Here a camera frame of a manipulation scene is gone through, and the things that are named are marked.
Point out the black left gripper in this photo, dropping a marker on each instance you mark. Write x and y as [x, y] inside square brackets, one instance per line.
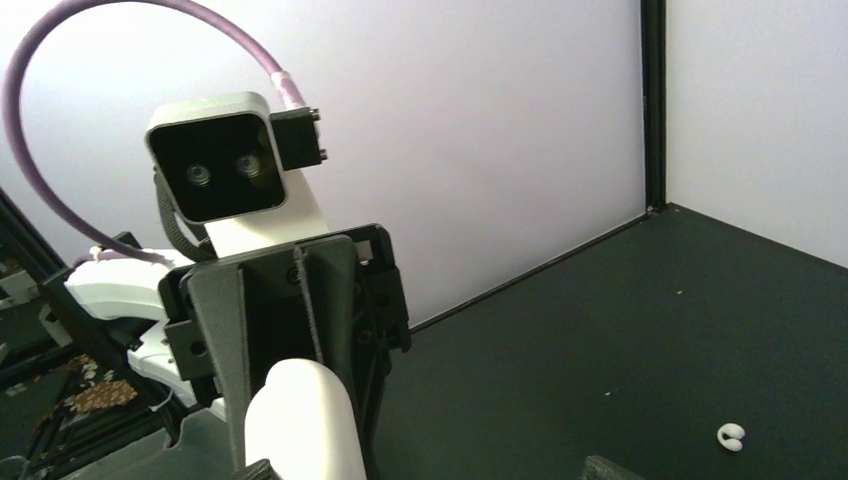
[336, 299]

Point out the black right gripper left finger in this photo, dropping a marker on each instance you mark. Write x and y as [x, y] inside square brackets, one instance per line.
[259, 470]

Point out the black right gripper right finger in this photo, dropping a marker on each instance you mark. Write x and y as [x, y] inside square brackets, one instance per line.
[597, 467]

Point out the white oval charging case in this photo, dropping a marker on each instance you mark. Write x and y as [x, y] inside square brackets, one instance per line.
[302, 422]

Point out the white earbud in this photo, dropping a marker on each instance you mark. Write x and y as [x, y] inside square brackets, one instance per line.
[730, 436]

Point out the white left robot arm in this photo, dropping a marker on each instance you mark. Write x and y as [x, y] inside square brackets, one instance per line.
[109, 286]

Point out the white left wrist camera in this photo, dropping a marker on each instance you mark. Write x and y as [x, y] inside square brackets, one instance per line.
[229, 174]

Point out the black frame rail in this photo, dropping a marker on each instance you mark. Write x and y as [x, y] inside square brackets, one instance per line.
[68, 394]

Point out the black corner post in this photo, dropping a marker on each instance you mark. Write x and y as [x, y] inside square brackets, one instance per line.
[654, 86]

